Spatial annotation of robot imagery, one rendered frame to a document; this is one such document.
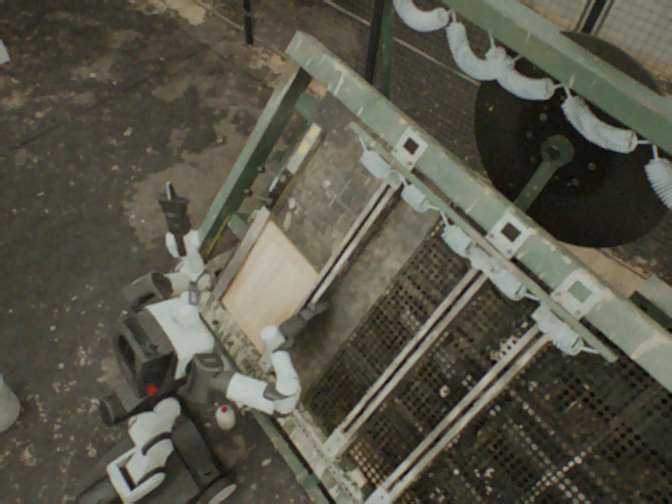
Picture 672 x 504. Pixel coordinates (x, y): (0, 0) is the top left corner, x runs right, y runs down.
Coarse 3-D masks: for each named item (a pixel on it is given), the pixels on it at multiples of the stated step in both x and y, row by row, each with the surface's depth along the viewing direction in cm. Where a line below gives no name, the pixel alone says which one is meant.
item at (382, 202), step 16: (400, 144) 191; (384, 160) 180; (400, 160) 192; (416, 160) 188; (384, 176) 186; (384, 192) 201; (400, 192) 201; (368, 208) 204; (384, 208) 202; (368, 224) 204; (352, 240) 212; (368, 240) 212; (336, 256) 214; (352, 256) 213; (320, 272) 218; (336, 272) 214; (320, 288) 219; (304, 304) 225; (288, 352) 238; (272, 368) 239
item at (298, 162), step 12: (324, 132) 223; (300, 144) 227; (312, 144) 223; (300, 156) 227; (288, 168) 231; (300, 168) 229; (288, 192) 236; (276, 204) 236; (264, 216) 240; (252, 228) 244; (264, 228) 243; (252, 240) 244; (240, 252) 249; (228, 264) 254; (240, 264) 250; (228, 276) 254; (216, 288) 259
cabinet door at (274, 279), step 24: (264, 240) 243; (288, 240) 236; (264, 264) 244; (288, 264) 236; (240, 288) 253; (264, 288) 244; (288, 288) 236; (240, 312) 253; (264, 312) 245; (288, 312) 236
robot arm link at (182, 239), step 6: (186, 228) 211; (174, 234) 211; (180, 234) 210; (186, 234) 214; (192, 234) 216; (198, 234) 218; (174, 240) 214; (180, 240) 210; (186, 240) 214; (192, 240) 215; (198, 240) 217; (174, 246) 216; (180, 246) 211; (186, 246) 217; (192, 246) 217; (198, 246) 218; (180, 252) 213; (186, 252) 215
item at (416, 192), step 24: (408, 192) 178; (432, 192) 169; (456, 216) 164; (456, 240) 170; (480, 240) 160; (504, 264) 156; (504, 288) 161; (528, 288) 152; (552, 336) 154; (576, 336) 151
